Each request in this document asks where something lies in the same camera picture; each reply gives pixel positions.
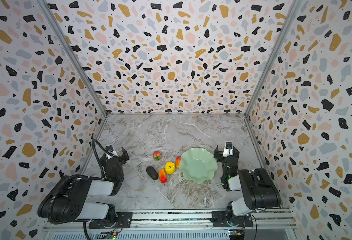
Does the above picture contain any green scalloped fruit bowl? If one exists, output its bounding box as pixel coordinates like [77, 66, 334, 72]
[179, 148, 218, 184]

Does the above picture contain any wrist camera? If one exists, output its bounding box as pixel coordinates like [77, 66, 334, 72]
[222, 142, 233, 158]
[106, 145, 118, 157]

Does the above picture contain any red yellow fake mango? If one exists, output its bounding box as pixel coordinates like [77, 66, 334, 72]
[159, 169, 167, 184]

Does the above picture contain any yellow fake fruit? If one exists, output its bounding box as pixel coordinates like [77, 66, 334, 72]
[165, 162, 176, 175]

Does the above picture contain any red orange fake peach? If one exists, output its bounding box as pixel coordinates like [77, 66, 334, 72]
[175, 157, 181, 169]

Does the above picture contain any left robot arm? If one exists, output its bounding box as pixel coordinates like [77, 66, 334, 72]
[38, 146, 130, 228]

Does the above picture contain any red fake strawberry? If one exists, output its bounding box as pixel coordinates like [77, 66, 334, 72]
[153, 151, 162, 161]

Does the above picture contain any dark fake avocado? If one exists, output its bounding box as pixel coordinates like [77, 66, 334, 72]
[146, 166, 159, 180]

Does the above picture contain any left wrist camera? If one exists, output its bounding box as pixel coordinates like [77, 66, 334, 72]
[106, 145, 118, 157]

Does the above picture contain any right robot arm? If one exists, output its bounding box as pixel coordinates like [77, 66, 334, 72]
[211, 142, 281, 229]

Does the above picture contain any black corrugated cable conduit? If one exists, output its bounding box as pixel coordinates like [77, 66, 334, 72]
[91, 139, 111, 178]

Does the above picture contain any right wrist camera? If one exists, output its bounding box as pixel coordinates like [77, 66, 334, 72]
[222, 142, 233, 158]

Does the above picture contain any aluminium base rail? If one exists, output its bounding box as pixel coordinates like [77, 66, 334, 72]
[41, 208, 300, 240]

